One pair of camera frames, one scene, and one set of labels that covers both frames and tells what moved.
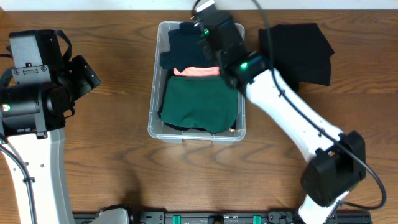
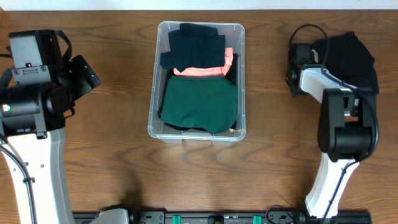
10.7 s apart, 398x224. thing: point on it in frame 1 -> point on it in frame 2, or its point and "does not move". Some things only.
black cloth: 299,52 -> 347,60
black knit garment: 173,59 -> 232,75
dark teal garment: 186,49 does not move
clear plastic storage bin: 189,99 does not move
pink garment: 198,71 does not move
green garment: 204,102 does not move
